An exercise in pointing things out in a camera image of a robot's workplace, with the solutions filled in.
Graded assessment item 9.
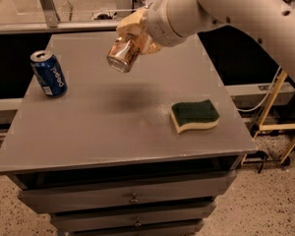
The white cable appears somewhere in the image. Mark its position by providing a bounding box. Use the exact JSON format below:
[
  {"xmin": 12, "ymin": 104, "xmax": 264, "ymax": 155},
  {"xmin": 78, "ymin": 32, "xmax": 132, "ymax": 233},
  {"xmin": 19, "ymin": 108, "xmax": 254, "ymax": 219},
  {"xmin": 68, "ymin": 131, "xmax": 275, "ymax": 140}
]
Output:
[{"xmin": 236, "ymin": 66, "xmax": 283, "ymax": 114}]

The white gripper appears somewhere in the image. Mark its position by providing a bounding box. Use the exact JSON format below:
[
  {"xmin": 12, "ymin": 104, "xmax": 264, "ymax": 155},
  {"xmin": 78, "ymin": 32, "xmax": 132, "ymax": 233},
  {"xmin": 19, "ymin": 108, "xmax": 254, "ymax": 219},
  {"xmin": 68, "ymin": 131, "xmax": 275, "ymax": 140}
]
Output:
[{"xmin": 116, "ymin": 0, "xmax": 186, "ymax": 55}]

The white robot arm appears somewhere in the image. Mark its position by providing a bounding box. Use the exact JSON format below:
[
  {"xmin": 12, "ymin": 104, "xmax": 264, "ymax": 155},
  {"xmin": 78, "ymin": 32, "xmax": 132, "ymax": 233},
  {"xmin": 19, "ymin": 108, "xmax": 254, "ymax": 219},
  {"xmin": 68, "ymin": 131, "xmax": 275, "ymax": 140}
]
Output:
[{"xmin": 117, "ymin": 0, "xmax": 295, "ymax": 83}]

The green and yellow sponge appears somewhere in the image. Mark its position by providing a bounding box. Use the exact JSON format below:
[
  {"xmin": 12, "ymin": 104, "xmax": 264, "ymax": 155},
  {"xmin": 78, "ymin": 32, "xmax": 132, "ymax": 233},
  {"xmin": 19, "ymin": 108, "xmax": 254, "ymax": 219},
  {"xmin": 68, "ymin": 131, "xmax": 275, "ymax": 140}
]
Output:
[{"xmin": 170, "ymin": 99, "xmax": 219, "ymax": 134}]

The blue Pepsi can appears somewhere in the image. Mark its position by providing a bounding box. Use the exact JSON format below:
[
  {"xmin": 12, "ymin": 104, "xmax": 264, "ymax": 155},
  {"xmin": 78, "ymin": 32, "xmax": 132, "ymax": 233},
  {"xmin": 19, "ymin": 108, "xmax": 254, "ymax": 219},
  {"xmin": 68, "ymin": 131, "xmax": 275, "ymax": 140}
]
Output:
[{"xmin": 30, "ymin": 50, "xmax": 67, "ymax": 97}]

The grey drawer cabinet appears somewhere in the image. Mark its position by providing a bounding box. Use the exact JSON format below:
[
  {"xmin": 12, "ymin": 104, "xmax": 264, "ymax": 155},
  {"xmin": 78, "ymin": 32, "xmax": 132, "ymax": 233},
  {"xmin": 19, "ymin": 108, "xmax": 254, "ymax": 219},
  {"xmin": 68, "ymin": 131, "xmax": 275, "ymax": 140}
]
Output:
[{"xmin": 0, "ymin": 31, "xmax": 256, "ymax": 236}]

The metal guard rail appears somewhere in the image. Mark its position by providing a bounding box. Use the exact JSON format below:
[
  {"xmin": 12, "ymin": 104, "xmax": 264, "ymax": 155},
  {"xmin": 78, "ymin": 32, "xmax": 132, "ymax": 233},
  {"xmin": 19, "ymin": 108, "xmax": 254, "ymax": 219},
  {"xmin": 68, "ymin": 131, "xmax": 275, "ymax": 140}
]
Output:
[{"xmin": 0, "ymin": 0, "xmax": 295, "ymax": 36}]

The orange soda can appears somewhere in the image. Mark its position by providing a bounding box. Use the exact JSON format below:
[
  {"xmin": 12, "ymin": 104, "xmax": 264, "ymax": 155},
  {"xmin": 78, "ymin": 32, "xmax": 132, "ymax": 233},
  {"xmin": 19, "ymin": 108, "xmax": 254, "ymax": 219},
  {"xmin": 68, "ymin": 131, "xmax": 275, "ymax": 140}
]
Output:
[{"xmin": 107, "ymin": 35, "xmax": 142, "ymax": 73}]

